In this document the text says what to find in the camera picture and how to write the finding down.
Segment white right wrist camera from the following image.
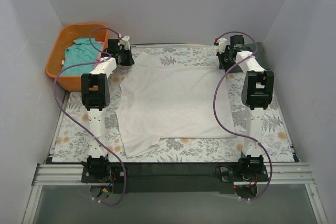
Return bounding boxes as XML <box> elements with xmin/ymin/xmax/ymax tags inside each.
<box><xmin>214</xmin><ymin>38</ymin><xmax>229</xmax><ymax>54</ymax></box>

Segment aluminium frame rail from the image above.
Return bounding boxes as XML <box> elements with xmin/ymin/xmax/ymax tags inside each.
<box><xmin>23</xmin><ymin>162</ymin><xmax>328</xmax><ymax>223</ymax></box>

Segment folded dark green t shirt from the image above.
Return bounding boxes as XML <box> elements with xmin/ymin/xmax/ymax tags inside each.
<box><xmin>234</xmin><ymin>42</ymin><xmax>270</xmax><ymax>73</ymax></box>

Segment white t shirt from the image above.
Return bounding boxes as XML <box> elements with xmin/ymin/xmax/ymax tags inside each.
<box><xmin>116</xmin><ymin>52</ymin><xmax>234</xmax><ymax>158</ymax></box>

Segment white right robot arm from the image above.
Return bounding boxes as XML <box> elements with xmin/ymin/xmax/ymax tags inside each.
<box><xmin>214</xmin><ymin>35</ymin><xmax>274</xmax><ymax>186</ymax></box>

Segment orange plastic basket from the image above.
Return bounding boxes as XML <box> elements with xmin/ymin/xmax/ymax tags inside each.
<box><xmin>45</xmin><ymin>23</ymin><xmax>105</xmax><ymax>92</ymax></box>

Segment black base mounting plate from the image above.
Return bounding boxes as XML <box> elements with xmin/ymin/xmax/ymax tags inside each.
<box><xmin>81</xmin><ymin>162</ymin><xmax>269</xmax><ymax>194</ymax></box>

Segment teal t shirt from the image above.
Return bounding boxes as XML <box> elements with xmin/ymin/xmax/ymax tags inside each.
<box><xmin>61</xmin><ymin>37</ymin><xmax>98</xmax><ymax>76</ymax></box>

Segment pink t shirt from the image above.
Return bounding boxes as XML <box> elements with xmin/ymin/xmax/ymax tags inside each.
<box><xmin>95</xmin><ymin>41</ymin><xmax>104</xmax><ymax>62</ymax></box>

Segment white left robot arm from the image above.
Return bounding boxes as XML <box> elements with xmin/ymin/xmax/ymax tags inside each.
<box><xmin>81</xmin><ymin>36</ymin><xmax>134</xmax><ymax>182</ymax></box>

